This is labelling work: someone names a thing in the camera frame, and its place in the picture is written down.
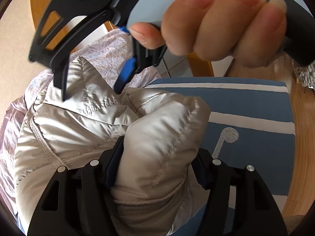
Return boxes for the pink floral duvet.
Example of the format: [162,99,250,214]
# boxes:
[0,31,161,218]

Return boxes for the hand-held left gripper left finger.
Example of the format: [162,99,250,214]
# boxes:
[27,136,125,236]

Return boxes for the person's right hand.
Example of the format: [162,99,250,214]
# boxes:
[129,0,288,68]

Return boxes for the wooden wall panel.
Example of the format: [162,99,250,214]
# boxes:
[30,0,75,53]

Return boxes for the person's beige fuzzy coat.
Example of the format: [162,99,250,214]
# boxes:
[293,61,315,89]

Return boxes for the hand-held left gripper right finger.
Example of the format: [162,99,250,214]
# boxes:
[177,148,288,236]

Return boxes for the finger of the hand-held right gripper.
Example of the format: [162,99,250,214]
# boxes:
[114,27,168,94]
[28,0,117,102]

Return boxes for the beige quilted down jacket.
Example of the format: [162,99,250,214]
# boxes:
[13,55,212,236]

